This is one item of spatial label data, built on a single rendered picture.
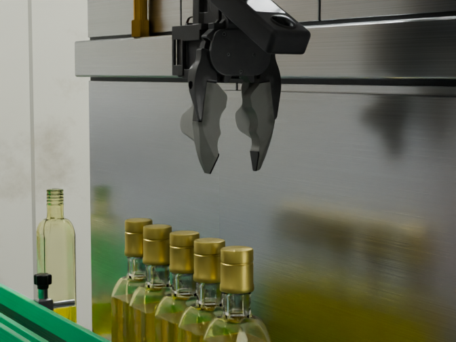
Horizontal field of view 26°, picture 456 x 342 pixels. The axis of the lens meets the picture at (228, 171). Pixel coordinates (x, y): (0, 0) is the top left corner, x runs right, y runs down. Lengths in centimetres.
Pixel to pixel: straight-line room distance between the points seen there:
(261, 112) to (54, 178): 320
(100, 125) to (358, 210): 70
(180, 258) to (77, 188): 311
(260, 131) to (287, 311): 25
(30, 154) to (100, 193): 250
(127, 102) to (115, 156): 10
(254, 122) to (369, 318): 24
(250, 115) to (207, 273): 18
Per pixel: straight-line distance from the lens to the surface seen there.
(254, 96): 101
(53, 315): 159
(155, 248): 116
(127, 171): 157
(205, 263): 106
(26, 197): 417
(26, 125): 415
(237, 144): 123
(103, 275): 168
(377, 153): 102
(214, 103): 99
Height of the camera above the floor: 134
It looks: 6 degrees down
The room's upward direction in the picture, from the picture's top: straight up
